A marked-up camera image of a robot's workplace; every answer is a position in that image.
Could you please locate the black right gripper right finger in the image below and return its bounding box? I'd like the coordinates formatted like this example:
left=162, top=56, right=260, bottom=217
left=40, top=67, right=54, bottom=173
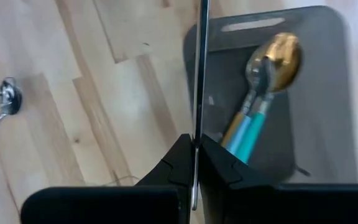
left=197, top=133, right=358, bottom=224

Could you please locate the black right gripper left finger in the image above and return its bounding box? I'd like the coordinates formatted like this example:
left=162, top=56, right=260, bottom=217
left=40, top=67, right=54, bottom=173
left=19, top=133, right=196, bottom=224

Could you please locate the spoon with orange handle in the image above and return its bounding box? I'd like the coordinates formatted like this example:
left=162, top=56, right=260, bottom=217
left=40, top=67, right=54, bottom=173
left=221, top=110, right=247, bottom=147

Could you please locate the spoon with light blue handle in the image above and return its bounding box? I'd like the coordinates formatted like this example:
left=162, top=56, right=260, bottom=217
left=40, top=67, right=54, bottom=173
left=227, top=50, right=273, bottom=156

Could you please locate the large silver spoon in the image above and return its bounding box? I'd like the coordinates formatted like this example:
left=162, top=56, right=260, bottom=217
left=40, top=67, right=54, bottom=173
left=190, top=0, right=211, bottom=212

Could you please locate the gold spoon with green handle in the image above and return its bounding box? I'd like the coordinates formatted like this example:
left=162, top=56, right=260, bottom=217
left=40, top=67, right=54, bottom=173
left=235, top=32, right=303, bottom=165

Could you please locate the shiny black metal spoon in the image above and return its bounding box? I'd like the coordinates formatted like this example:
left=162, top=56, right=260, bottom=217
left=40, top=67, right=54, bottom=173
left=0, top=77, right=24, bottom=147

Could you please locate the grey plastic cutlery tray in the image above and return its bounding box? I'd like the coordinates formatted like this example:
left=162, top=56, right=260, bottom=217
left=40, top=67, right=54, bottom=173
left=182, top=5, right=358, bottom=184

